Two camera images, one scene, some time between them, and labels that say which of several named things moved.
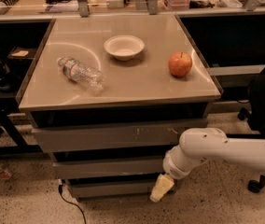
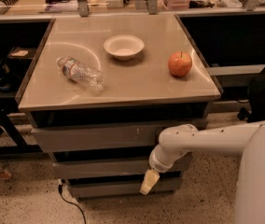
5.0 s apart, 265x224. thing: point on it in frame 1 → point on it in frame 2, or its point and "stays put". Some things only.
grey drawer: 110,166 stays put
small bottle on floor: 4,173 stays put
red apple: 179,63 stays put
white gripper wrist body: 171,166 → 156,164
